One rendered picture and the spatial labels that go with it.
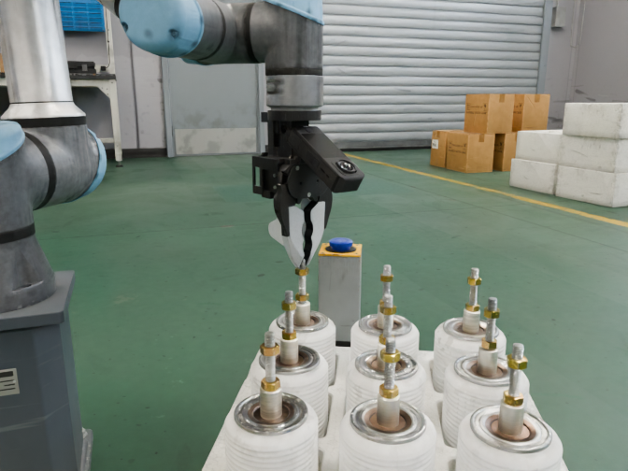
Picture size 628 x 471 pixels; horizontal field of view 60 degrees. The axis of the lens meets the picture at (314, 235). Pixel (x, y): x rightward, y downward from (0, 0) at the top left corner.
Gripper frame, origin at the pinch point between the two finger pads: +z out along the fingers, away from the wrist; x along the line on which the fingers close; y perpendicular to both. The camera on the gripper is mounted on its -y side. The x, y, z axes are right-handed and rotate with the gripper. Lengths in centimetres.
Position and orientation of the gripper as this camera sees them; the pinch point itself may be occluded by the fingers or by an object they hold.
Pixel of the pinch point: (305, 258)
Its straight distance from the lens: 75.4
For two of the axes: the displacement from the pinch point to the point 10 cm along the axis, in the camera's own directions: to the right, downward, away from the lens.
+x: -7.5, 1.6, -6.4
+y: -6.6, -1.8, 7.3
